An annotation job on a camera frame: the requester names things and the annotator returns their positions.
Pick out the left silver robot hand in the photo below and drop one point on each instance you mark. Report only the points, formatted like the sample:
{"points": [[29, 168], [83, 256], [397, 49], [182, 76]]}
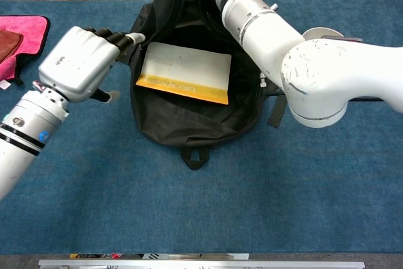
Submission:
{"points": [[78, 64]]}

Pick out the white yellow Lexicon book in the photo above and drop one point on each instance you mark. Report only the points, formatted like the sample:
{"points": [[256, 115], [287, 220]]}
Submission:
{"points": [[185, 64]]}

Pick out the black backpack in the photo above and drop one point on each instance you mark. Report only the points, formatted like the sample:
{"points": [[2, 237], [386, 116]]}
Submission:
{"points": [[189, 124]]}

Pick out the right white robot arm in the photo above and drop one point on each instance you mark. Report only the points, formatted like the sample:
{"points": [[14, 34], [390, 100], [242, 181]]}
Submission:
{"points": [[315, 73]]}

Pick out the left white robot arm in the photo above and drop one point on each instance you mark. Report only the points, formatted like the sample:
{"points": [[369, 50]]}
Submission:
{"points": [[22, 143]]}

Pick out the pink towel black trim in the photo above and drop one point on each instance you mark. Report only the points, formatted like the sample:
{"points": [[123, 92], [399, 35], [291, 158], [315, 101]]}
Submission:
{"points": [[31, 28]]}

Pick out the brown object on cloth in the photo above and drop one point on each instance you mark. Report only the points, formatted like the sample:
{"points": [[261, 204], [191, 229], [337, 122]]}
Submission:
{"points": [[9, 42]]}

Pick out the beige bowl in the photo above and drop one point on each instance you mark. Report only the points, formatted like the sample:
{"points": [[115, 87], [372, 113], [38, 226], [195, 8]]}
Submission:
{"points": [[318, 32]]}

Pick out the red pad clear case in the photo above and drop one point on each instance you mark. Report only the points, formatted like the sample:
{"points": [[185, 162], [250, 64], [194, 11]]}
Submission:
{"points": [[349, 39]]}

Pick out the blue felt table cover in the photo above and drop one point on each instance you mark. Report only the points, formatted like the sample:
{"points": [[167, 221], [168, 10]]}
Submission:
{"points": [[201, 206]]}

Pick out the aluminium profile rail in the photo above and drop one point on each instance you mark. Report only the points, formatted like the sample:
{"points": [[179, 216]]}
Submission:
{"points": [[201, 264]]}

